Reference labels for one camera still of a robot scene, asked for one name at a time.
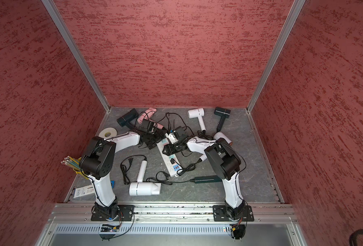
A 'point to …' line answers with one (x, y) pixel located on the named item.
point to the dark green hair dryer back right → (223, 113)
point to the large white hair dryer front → (140, 188)
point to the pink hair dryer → (147, 115)
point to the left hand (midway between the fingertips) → (163, 141)
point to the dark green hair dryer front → (206, 179)
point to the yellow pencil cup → (75, 163)
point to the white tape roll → (107, 132)
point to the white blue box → (86, 190)
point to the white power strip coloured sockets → (171, 162)
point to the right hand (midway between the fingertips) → (167, 153)
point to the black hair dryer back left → (126, 119)
